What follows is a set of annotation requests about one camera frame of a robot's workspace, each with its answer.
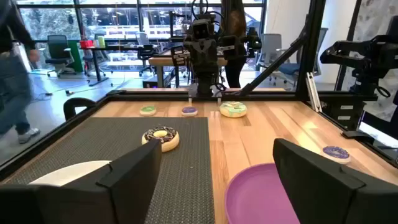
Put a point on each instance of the silver aluminium bar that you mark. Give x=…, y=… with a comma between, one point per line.
x=314, y=93

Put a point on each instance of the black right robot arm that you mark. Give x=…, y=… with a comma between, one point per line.
x=206, y=81

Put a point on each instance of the green cup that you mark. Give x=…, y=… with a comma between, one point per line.
x=101, y=42

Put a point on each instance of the black frame bracket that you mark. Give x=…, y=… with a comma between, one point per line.
x=357, y=136

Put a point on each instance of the red box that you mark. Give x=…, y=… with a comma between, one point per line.
x=86, y=43

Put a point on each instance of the small purple sprinkled donut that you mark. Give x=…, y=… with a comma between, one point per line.
x=189, y=111
x=336, y=154

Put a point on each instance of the black office table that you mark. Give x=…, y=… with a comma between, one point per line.
x=98, y=67

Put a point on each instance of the black office chair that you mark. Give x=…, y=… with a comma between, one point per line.
x=146, y=53

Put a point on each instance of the black machine part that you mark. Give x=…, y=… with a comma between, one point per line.
x=178, y=56
x=228, y=46
x=253, y=42

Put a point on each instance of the white round plate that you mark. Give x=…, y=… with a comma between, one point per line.
x=68, y=174

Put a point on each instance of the grey chair blue seat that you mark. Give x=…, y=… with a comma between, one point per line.
x=287, y=69

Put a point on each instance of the person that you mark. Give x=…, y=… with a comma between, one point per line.
x=234, y=21
x=15, y=77

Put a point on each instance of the grey woven table mat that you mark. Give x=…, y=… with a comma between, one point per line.
x=109, y=140

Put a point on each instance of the green panel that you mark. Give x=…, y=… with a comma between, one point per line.
x=77, y=57

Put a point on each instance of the lit white screen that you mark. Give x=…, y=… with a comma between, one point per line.
x=377, y=132

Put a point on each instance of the purple round plate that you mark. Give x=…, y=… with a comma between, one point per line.
x=255, y=196

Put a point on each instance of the dark office chair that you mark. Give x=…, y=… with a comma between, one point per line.
x=59, y=49

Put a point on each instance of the wooden office table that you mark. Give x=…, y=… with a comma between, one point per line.
x=164, y=61

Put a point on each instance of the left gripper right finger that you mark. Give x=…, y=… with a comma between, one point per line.
x=326, y=199

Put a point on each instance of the large green iced donut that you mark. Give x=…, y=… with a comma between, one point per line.
x=233, y=110

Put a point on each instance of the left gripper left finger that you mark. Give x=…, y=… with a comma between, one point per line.
x=93, y=202

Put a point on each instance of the grey office chair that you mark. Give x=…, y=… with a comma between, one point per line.
x=321, y=46

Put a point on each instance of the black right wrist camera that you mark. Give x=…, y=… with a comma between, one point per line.
x=202, y=30

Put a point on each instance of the black box white labels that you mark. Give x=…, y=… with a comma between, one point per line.
x=345, y=113

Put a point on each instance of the black robot arm on stand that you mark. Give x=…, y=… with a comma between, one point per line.
x=367, y=59

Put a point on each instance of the small green iced donut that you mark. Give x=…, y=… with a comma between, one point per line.
x=148, y=110

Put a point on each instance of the person's hand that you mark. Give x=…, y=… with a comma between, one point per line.
x=34, y=56

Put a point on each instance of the large chocolate sprinkled donut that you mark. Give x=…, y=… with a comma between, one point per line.
x=169, y=144

